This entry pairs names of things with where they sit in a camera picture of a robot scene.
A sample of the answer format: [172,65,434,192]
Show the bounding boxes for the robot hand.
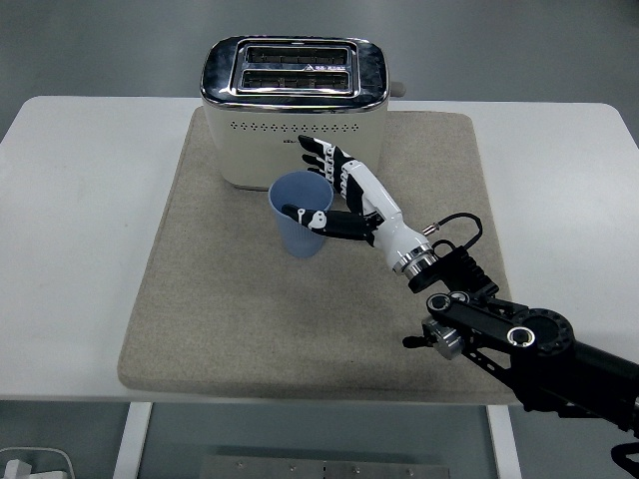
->
[282,134,429,273]

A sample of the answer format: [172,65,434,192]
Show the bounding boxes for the blue plastic cup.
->
[268,171,334,259]

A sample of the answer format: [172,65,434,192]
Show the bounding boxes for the cream and chrome toaster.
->
[200,35,406,194]

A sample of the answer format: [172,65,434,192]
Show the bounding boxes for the beige felt mat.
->
[117,109,531,403]

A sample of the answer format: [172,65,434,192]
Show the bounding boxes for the white table leg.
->
[486,404,523,479]
[110,401,154,479]

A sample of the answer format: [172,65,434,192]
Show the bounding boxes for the white plug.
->
[1,458,34,479]

